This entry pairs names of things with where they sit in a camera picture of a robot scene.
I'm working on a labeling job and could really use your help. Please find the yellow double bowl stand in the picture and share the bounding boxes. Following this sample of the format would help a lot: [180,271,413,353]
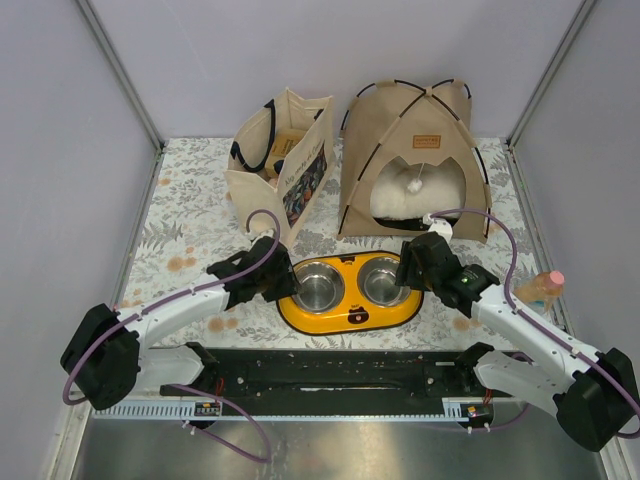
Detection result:
[277,250,424,336]

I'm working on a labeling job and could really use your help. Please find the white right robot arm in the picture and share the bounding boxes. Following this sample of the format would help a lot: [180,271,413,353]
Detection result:
[396,232,639,452]

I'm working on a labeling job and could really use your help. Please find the cream canvas tote bag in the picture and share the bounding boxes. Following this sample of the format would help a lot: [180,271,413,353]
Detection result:
[225,89,335,247]

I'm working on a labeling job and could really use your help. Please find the stainless steel pet bowl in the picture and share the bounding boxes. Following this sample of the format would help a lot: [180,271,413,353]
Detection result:
[293,261,345,314]

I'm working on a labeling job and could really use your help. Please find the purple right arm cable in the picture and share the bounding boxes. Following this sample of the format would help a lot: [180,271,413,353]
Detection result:
[429,208,640,439]

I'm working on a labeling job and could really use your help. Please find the white slotted cable duct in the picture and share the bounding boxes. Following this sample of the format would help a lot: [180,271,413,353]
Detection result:
[93,392,493,423]

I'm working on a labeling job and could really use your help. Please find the brown cardboard box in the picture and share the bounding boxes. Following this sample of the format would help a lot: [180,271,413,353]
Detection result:
[265,129,306,178]

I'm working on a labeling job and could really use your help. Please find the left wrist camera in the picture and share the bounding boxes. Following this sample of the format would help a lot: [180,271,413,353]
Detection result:
[253,228,280,243]

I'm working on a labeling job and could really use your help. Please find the black tent pole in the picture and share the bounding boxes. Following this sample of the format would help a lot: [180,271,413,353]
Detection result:
[340,79,474,186]
[426,79,492,243]

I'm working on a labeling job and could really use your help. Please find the pink capped bottle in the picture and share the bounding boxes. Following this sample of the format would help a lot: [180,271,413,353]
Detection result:
[514,270,565,314]

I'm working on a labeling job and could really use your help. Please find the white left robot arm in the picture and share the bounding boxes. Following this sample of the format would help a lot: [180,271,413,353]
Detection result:
[60,237,298,410]

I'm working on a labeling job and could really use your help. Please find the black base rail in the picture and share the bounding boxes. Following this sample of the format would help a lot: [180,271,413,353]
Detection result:
[160,348,486,405]

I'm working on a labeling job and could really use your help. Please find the beige pet tent fabric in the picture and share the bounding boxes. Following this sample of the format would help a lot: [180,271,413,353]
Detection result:
[338,79,492,243]

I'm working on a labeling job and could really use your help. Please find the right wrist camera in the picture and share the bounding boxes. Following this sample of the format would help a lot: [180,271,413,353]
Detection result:
[422,214,453,243]

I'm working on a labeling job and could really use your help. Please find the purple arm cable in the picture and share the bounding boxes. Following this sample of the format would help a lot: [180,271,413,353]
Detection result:
[62,208,284,464]
[429,208,640,439]

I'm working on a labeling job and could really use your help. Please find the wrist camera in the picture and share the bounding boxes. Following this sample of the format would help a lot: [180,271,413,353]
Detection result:
[253,228,280,243]
[422,214,453,243]

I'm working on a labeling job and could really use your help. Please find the white pompom toy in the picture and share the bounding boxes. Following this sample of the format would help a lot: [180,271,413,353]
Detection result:
[407,163,425,194]

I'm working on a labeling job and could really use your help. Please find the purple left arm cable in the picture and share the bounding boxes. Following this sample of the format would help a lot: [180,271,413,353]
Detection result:
[62,208,284,464]

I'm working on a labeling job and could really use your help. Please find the white fluffy cushion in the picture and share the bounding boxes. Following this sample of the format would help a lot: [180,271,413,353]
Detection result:
[370,156,466,220]

